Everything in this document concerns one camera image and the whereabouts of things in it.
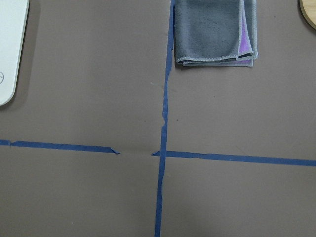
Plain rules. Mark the grey folded cloth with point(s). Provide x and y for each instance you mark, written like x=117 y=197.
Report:
x=215 y=32

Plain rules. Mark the white rabbit tray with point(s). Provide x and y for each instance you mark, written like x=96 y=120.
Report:
x=13 y=18

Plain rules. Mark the wooden mug stand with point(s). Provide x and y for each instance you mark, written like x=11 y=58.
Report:
x=308 y=9

